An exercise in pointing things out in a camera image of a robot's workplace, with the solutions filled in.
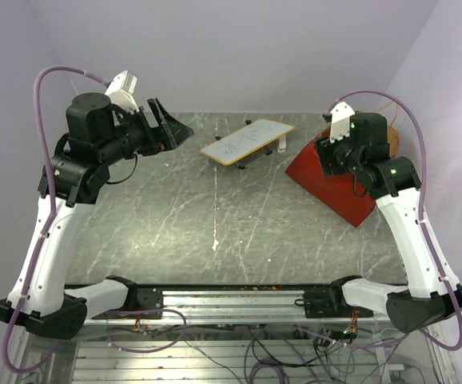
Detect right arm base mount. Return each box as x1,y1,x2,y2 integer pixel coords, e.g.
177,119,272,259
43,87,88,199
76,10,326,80
294,275,373,318

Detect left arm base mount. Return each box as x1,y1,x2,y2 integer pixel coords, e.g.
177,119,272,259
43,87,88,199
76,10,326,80
106,275,163,319

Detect red paper bag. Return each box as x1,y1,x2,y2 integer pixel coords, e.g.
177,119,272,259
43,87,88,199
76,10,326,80
285,123,400,229

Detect aluminium rail frame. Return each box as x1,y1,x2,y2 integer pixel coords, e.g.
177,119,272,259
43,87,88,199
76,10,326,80
0,285,458,383

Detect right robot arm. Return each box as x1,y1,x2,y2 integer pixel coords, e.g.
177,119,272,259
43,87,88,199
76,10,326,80
314,106,462,334

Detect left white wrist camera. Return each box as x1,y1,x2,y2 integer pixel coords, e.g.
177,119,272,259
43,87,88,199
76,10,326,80
105,70,139,113

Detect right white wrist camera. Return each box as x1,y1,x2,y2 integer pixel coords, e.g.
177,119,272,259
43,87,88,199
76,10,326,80
323,102,355,143

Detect loose wires under table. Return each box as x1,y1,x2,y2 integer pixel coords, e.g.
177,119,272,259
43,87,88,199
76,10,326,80
106,307,416,384

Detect small whiteboard yellow frame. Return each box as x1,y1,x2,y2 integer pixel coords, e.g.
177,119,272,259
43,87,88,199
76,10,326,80
201,119,295,166

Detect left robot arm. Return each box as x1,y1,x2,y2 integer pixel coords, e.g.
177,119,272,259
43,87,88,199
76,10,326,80
0,93,194,340

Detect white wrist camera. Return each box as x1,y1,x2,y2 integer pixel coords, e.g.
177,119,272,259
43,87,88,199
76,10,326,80
323,102,355,143
105,70,139,113

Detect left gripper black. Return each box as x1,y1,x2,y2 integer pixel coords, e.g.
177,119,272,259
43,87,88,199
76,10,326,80
98,96,194,166

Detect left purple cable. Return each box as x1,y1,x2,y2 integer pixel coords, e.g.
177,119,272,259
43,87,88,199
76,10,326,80
2,66,108,374

